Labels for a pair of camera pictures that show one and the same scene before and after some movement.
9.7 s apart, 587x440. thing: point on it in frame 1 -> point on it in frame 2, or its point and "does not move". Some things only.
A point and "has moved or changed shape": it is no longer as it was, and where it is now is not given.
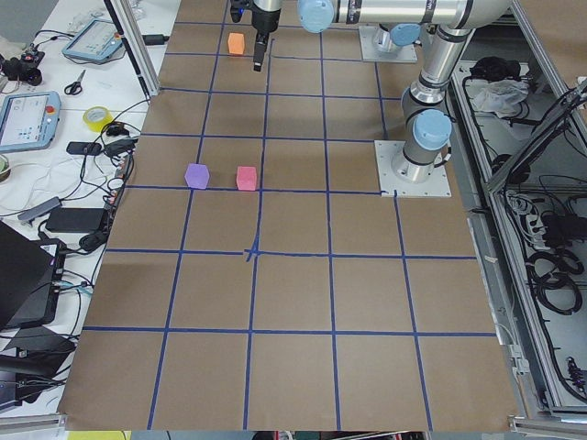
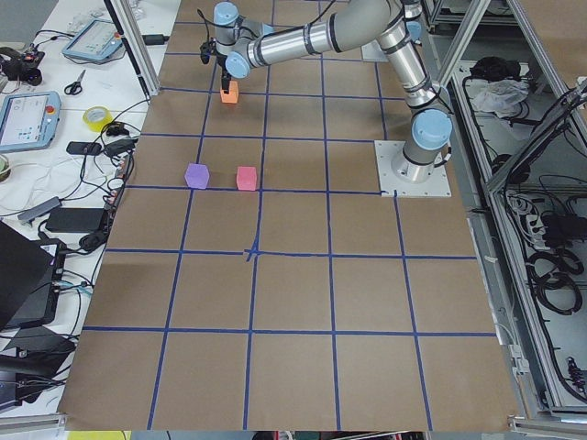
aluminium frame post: (126, 16) does not move
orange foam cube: (236, 43) has moved or changed shape
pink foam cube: (246, 178) does not move
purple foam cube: (197, 175) does not move
